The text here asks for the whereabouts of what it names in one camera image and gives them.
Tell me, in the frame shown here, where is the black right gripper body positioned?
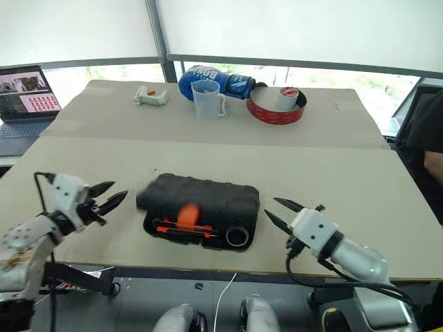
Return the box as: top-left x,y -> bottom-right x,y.
285,224 -> 309,259

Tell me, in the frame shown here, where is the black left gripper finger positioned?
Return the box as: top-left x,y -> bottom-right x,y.
98,190 -> 129,216
89,181 -> 116,199

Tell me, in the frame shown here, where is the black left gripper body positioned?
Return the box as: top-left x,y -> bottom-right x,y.
78,194 -> 107,228

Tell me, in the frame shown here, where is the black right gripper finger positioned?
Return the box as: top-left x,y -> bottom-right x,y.
264,209 -> 293,238
273,196 -> 305,214

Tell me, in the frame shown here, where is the black electrical tape roll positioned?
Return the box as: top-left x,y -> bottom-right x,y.
224,224 -> 251,249

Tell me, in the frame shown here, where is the black and orange screwdriver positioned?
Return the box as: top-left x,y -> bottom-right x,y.
155,223 -> 222,239

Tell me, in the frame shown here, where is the black tool case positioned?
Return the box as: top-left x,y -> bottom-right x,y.
136,172 -> 260,252

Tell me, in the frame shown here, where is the black stand bar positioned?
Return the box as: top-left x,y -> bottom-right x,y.
43,261 -> 122,297

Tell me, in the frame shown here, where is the brown cardboard sheet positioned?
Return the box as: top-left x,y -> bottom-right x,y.
40,79 -> 392,150

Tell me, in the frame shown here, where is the grey rounded shape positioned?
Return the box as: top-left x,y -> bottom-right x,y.
240,293 -> 281,332
152,303 -> 195,332

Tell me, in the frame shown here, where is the black and yellow shoe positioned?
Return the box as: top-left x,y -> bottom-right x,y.
321,306 -> 349,332

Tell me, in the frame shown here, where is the red and black tape loop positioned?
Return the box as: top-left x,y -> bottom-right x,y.
245,85 -> 308,125

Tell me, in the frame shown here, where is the white handheld tool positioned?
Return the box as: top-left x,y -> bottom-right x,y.
133,84 -> 170,107

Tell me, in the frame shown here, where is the white roll with red top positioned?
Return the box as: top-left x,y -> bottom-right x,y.
275,86 -> 300,112

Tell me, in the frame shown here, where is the grey metal base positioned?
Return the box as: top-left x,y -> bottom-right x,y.
354,286 -> 418,329

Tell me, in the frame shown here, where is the open laptop computer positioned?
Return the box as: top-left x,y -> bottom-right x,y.
0,64 -> 62,157

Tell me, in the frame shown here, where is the clear plastic measuring cup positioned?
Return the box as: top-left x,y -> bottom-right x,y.
190,81 -> 228,122

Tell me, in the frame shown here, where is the blue boxing glove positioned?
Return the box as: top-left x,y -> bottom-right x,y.
178,64 -> 269,102

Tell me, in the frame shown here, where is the person in black shirt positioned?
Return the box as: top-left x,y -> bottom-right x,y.
394,88 -> 443,225

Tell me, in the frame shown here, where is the white roller blind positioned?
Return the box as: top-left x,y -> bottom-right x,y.
155,0 -> 443,74
0,0 -> 161,67

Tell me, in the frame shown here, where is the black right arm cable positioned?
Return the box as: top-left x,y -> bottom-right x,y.
285,241 -> 422,308

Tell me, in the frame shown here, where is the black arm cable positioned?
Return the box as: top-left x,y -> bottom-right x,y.
33,171 -> 56,215
285,241 -> 422,308

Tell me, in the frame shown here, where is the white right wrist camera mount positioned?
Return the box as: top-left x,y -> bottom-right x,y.
289,208 -> 340,252

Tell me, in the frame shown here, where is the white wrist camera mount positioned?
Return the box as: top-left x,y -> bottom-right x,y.
49,174 -> 91,232
289,208 -> 340,252

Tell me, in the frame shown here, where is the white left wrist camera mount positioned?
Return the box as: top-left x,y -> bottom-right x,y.
49,174 -> 91,232

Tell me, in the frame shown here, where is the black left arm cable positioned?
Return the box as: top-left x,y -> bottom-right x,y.
33,171 -> 56,215

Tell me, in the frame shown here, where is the thin white cable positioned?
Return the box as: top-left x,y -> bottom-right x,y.
213,272 -> 238,332

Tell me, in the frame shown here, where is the dark chair frame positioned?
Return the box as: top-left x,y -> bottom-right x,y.
390,76 -> 433,139

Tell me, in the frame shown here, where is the grey window frame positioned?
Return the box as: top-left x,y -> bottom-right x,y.
0,0 -> 443,84

